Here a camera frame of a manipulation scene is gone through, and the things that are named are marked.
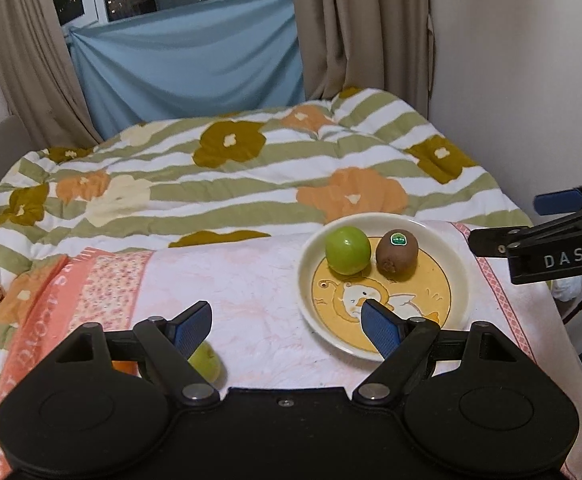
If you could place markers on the cream cartoon print plate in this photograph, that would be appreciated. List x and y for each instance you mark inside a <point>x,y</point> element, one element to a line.
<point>428,292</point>

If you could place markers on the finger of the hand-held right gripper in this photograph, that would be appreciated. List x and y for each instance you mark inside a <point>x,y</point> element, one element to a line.
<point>496,242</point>
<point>558,201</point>

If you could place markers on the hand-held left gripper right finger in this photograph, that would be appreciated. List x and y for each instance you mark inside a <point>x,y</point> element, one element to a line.
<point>378,330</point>

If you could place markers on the brown kiwi with sticker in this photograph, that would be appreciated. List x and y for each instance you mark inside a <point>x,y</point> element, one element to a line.
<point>396,262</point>

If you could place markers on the floral striped blanket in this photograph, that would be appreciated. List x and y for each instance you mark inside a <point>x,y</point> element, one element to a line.
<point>271,170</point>

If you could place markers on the small green apple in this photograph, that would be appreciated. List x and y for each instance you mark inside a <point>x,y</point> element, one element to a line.
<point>208,366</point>

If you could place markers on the white plastic bag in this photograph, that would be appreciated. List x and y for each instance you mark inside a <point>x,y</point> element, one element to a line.
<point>568,287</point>

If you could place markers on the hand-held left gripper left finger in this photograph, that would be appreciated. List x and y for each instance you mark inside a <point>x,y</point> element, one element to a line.
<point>196,327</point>

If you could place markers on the large green apple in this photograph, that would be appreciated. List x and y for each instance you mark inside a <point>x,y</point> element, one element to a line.
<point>347,250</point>

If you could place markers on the blue cloth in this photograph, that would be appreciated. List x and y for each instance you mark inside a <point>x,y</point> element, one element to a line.
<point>186,60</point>

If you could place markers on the small tangerine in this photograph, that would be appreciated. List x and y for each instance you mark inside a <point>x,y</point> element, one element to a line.
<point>123,368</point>

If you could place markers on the beige curtain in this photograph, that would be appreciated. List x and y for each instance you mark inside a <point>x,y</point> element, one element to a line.
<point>26,60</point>
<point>361,25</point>

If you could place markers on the pink floral towel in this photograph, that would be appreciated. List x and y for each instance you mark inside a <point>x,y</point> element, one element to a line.
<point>251,290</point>

